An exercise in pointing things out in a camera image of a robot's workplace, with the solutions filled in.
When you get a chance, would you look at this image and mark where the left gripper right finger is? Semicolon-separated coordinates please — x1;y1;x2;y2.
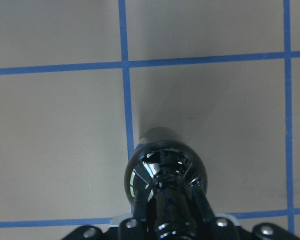
189;177;240;240

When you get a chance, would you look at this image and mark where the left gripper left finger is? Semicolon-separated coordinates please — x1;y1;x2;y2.
118;190;150;240

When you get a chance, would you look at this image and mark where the dark wine bottle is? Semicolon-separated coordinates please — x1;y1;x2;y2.
124;127;208;240

